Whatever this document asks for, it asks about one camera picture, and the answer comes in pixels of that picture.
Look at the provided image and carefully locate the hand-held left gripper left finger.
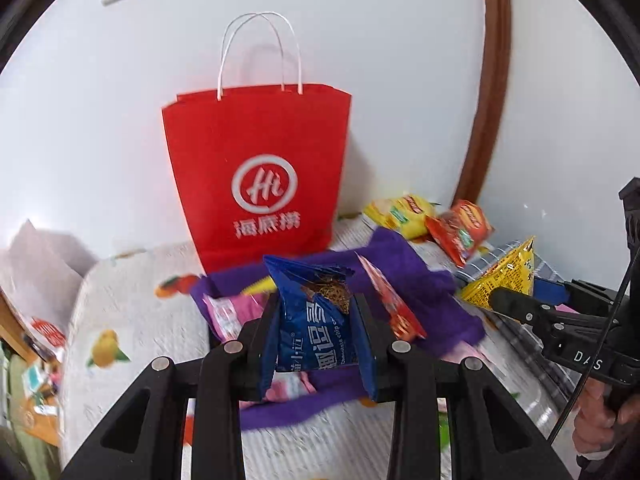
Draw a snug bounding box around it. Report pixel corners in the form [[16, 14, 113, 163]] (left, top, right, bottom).
[[60, 293, 281, 480]]

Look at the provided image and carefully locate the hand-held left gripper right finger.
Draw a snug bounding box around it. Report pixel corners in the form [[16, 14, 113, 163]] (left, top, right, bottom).
[[350, 293, 576, 480]]

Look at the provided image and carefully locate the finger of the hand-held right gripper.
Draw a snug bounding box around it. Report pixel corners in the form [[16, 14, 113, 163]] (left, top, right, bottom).
[[488, 287, 566, 329], [532, 279, 616, 311]]

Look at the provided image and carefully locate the yellow triangular snack packet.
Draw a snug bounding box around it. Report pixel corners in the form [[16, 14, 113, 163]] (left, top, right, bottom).
[[458, 236, 537, 311]]

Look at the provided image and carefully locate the large pink snack packet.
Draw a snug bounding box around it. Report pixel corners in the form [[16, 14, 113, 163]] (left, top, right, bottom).
[[202, 292, 317, 404]]

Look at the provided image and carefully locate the blue snack packet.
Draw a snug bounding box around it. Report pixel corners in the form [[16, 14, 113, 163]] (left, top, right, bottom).
[[263, 254, 359, 372]]

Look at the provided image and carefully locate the white red snack packet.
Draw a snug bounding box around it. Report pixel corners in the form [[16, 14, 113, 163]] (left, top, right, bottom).
[[355, 253, 427, 341]]

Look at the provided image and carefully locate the purple cloth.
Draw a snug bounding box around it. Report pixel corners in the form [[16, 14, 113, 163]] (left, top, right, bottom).
[[189, 227, 486, 431]]

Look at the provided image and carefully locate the person's right hand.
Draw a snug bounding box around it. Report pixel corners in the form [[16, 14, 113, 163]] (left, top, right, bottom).
[[573, 376, 626, 461]]

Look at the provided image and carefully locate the grey checked cloth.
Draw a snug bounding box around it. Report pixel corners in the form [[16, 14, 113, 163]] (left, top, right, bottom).
[[454, 242, 582, 397]]

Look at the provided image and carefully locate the yellow green snack packet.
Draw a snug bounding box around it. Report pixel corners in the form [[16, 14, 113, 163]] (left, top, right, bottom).
[[242, 277, 276, 296]]

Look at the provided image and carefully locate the red chip bag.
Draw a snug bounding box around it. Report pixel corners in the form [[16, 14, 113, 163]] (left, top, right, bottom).
[[424, 199, 496, 267]]

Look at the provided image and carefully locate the fruit print tablecloth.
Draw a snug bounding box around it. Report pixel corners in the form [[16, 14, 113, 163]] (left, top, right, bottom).
[[59, 214, 582, 480]]

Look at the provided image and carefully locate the yellow chip bag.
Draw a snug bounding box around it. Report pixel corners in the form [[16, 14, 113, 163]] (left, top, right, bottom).
[[362, 193, 441, 241]]

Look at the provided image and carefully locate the red paper bag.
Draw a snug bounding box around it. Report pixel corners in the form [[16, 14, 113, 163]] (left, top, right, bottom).
[[161, 10, 353, 276]]

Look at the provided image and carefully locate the wooden nightstand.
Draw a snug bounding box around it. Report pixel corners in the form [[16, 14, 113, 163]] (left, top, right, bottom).
[[0, 339, 64, 446]]

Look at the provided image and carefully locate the white plastic bag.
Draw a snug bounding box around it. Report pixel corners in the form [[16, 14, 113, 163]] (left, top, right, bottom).
[[0, 219, 99, 361]]

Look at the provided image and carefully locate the brown wooden door frame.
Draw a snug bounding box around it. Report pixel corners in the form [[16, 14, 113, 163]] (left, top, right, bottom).
[[457, 0, 512, 206]]

